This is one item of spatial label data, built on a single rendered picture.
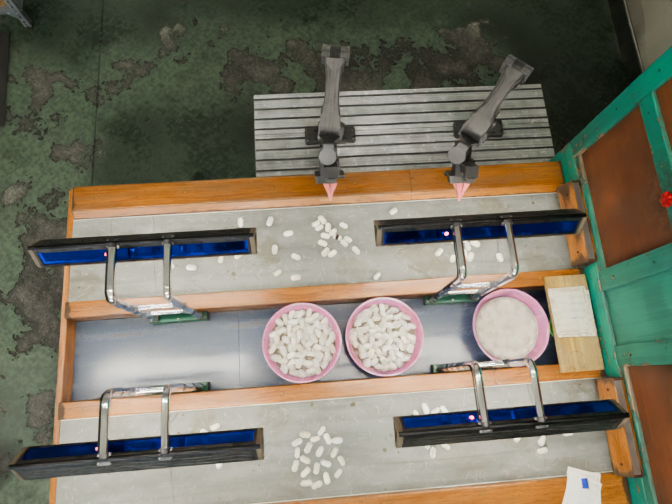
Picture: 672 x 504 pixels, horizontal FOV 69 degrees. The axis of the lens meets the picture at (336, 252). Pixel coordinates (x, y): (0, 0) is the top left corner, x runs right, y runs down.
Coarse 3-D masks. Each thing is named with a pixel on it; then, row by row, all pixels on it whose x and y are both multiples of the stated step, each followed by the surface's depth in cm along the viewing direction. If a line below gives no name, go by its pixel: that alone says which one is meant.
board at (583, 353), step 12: (552, 276) 174; (564, 276) 174; (576, 276) 174; (552, 324) 170; (588, 336) 169; (564, 348) 168; (576, 348) 168; (588, 348) 168; (564, 360) 166; (576, 360) 167; (588, 360) 167; (600, 360) 167; (564, 372) 166
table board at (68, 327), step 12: (72, 192) 179; (72, 216) 176; (72, 228) 175; (72, 324) 171; (60, 336) 166; (72, 336) 170; (60, 348) 165; (72, 348) 170; (60, 360) 164; (72, 360) 169; (60, 372) 163; (72, 372) 169; (60, 384) 162; (72, 384) 168; (60, 396) 161; (60, 420) 159
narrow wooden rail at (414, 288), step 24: (288, 288) 170; (312, 288) 171; (336, 288) 171; (360, 288) 171; (384, 288) 172; (408, 288) 172; (432, 288) 172; (504, 288) 174; (528, 288) 178; (72, 312) 165; (96, 312) 166; (120, 312) 166
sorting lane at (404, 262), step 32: (96, 224) 176; (128, 224) 176; (160, 224) 177; (192, 224) 177; (224, 224) 178; (256, 224) 178; (288, 224) 179; (352, 224) 180; (224, 256) 175; (256, 256) 175; (288, 256) 176; (320, 256) 176; (352, 256) 177; (384, 256) 177; (416, 256) 178; (448, 256) 178; (480, 256) 179; (544, 256) 180; (96, 288) 170; (128, 288) 170; (160, 288) 171; (192, 288) 171; (224, 288) 172; (256, 288) 172
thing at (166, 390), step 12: (168, 384) 129; (180, 384) 138; (192, 384) 152; (204, 384) 165; (108, 396) 126; (120, 396) 134; (168, 396) 126; (108, 408) 125; (168, 408) 125; (108, 420) 124; (168, 420) 125; (108, 432) 124; (168, 432) 124; (108, 444) 123; (168, 444) 123; (108, 456) 123
